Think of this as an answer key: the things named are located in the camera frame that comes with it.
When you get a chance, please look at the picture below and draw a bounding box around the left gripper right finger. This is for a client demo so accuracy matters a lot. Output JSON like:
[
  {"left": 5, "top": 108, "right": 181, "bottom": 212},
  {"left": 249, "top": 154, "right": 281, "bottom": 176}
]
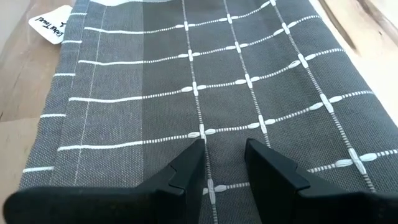
[{"left": 244, "top": 138, "right": 398, "bottom": 224}]

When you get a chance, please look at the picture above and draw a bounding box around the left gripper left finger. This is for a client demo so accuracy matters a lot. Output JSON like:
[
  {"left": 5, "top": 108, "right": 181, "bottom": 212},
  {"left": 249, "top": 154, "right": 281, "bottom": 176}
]
[{"left": 2, "top": 138, "right": 207, "bottom": 224}]

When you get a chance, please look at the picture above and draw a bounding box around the grey white-checked towel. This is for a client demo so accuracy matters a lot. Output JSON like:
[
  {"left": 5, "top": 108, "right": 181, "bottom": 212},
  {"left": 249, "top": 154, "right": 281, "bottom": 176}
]
[{"left": 18, "top": 0, "right": 398, "bottom": 224}]

